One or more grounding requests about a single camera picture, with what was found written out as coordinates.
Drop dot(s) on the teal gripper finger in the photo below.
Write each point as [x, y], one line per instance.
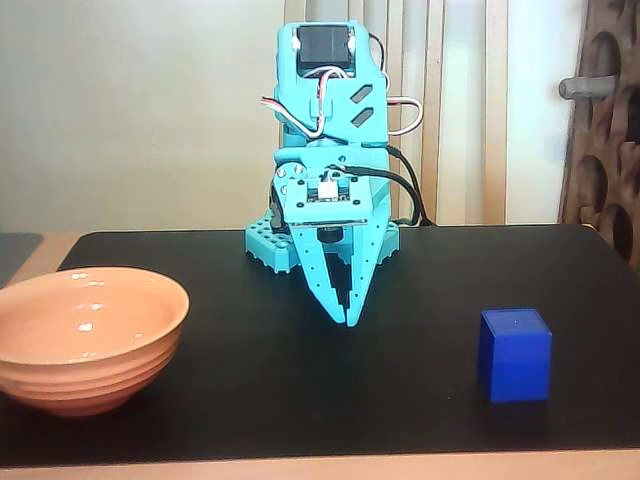
[315, 270]
[367, 260]

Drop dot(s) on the blue cube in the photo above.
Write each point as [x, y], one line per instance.
[515, 360]

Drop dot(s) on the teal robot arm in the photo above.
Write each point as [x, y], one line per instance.
[330, 105]

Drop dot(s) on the orange bowl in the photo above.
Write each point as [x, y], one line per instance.
[85, 350]

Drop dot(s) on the black table clamp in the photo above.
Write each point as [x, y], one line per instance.
[275, 212]

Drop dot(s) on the black mat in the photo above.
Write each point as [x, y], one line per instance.
[300, 390]

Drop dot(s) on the brown wooden wine rack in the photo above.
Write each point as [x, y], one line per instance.
[580, 140]

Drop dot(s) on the grey furniture top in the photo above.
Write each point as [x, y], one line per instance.
[17, 252]

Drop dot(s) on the teal framed wrist camera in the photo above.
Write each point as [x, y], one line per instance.
[325, 200]

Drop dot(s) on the light wooden slatted frame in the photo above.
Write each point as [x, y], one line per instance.
[465, 100]

